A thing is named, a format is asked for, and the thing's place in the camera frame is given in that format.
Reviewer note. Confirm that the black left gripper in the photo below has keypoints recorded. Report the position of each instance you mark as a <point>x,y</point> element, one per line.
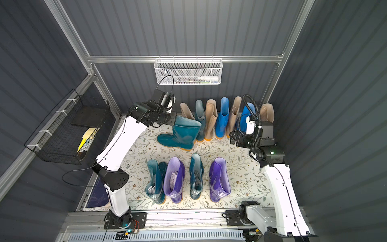
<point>172,118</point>

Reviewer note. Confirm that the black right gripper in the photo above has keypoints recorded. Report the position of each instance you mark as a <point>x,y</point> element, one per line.
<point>239,138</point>

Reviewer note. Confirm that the beige rain boot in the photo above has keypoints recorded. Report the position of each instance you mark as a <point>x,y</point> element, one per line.
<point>185,111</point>
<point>211,118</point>
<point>234,111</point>
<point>267,113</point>

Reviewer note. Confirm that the teal rain boot carried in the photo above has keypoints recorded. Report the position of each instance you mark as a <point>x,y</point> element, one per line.
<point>184,134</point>

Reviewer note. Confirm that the teal rain boot back row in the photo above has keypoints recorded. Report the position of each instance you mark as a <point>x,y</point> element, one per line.
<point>200,117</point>

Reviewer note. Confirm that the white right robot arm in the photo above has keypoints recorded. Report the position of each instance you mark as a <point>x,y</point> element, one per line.
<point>290,225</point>

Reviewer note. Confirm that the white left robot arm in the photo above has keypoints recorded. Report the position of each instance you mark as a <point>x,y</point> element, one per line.
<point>108,163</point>

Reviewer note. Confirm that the blue rain boot right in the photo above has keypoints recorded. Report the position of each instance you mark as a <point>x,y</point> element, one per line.
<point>242,121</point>

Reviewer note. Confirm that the blue rain boot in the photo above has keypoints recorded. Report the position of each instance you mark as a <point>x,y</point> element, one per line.
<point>242,121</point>
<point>222,119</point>

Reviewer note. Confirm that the blue rain boot left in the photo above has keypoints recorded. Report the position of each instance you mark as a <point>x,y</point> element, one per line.
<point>222,119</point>

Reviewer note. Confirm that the purple rain boot front right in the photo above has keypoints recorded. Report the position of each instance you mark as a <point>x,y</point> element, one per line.
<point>219,180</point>

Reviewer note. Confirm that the purple rain boot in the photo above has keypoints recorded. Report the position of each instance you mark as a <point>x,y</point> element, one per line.
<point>173,181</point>
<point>219,180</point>

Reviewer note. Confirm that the purple rain boot front left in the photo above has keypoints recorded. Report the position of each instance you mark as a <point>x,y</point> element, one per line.
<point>173,181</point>

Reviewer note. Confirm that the teal rain boot front right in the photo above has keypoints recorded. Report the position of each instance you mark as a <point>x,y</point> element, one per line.
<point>196,170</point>

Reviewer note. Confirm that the teal rain boot front left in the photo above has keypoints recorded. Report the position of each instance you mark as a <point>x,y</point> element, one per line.
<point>154,189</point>

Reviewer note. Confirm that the white tube in basket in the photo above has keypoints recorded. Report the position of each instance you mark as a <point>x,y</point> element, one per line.
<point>210,79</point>

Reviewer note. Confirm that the yellow sticky notes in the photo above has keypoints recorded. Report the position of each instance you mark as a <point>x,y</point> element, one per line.
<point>87,139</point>

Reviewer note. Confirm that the dark blue book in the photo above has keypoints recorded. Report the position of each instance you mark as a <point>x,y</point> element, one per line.
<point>98,196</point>

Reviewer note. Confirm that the white vent grille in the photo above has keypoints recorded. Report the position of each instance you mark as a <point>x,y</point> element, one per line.
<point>207,235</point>

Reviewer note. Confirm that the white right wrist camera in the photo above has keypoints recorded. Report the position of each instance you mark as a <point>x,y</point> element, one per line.
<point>250,122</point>

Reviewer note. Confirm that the white wire wall basket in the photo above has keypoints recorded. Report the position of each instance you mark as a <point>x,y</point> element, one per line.
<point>185,71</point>

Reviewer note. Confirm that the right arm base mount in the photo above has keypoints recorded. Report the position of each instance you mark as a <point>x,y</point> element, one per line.
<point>238,217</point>

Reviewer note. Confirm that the black wire side basket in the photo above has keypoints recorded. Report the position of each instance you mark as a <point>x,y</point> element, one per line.
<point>58,141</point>

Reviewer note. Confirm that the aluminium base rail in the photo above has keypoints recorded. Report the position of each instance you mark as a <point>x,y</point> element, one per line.
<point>156,220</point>

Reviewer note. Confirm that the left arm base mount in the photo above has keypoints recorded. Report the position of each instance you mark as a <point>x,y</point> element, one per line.
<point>129,220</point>

